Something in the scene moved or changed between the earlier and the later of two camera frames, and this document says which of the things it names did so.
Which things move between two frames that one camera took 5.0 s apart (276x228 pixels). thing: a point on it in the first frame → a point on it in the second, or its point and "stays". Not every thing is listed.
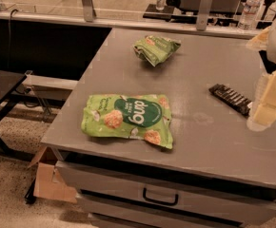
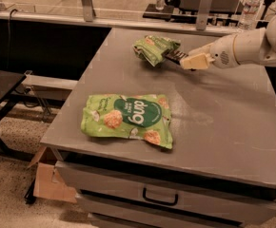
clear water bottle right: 247,16 stays
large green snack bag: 145,117 stays
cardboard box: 48,181 stays
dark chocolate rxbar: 231,98 → 174,55
